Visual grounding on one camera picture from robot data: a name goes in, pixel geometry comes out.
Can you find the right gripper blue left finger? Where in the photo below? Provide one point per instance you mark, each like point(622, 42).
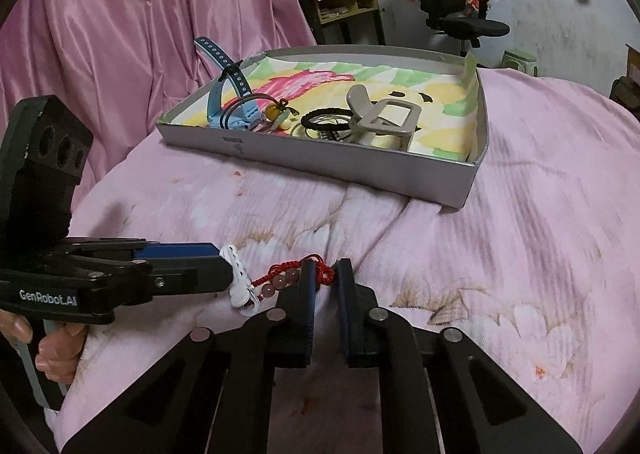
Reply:
point(295, 332)

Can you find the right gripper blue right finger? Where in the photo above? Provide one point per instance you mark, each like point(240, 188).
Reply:
point(354, 301)

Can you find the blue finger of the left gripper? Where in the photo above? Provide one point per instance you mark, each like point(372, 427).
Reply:
point(176, 250)
point(185, 275)

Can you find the white plastic hair clip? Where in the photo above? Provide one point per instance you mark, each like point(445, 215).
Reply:
point(241, 290)

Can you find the person's left hand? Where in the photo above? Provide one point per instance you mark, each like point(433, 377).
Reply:
point(58, 353)

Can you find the beige claw hair clip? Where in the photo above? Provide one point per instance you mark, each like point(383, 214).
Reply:
point(367, 122)

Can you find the pink floral bed sheet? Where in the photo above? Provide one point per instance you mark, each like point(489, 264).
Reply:
point(540, 267)

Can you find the grey shallow cardboard box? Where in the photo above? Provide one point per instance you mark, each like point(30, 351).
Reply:
point(438, 180)

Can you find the colourful cartoon cloth liner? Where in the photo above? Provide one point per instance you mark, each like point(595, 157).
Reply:
point(424, 113)

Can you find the pink satin curtain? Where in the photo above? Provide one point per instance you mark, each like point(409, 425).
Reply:
point(119, 64)

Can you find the green plastic stool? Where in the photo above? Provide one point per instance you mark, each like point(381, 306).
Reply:
point(520, 60)

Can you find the wooden desk with clutter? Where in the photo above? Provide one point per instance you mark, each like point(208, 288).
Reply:
point(321, 14)

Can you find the black office chair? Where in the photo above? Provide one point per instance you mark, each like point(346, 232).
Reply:
point(463, 20)

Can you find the dark bag on floor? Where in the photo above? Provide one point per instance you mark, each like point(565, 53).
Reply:
point(626, 93)

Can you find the cardboard box by wall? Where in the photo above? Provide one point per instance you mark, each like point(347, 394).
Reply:
point(633, 64)

